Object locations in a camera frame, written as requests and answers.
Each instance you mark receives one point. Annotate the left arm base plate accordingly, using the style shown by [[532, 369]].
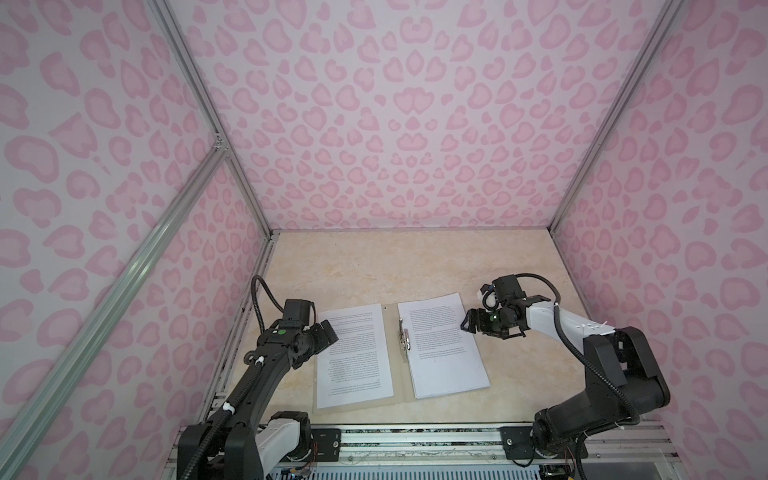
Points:
[[323, 445]]

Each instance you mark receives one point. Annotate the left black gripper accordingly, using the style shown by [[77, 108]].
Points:
[[322, 338]]

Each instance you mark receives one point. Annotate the left corner aluminium post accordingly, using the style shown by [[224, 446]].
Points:
[[180, 50]]

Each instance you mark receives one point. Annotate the corner aluminium post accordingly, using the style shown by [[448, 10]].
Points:
[[653, 44], [180, 50]]

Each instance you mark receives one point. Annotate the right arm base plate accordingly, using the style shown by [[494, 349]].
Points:
[[518, 445]]

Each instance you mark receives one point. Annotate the beige paper folder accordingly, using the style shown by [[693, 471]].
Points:
[[401, 378]]

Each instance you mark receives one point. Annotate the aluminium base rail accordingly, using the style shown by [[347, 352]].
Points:
[[474, 451]]

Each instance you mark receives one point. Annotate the large text sheet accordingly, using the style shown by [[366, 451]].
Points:
[[356, 368]]

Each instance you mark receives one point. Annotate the diagonal aluminium frame bar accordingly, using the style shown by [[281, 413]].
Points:
[[38, 414]]

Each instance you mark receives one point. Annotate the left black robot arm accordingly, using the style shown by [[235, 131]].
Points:
[[231, 444]]

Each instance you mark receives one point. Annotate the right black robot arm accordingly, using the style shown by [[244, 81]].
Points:
[[623, 380]]

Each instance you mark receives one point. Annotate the right corner aluminium post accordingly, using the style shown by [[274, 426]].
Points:
[[653, 44]]

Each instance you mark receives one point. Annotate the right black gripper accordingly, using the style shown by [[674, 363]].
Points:
[[480, 325]]

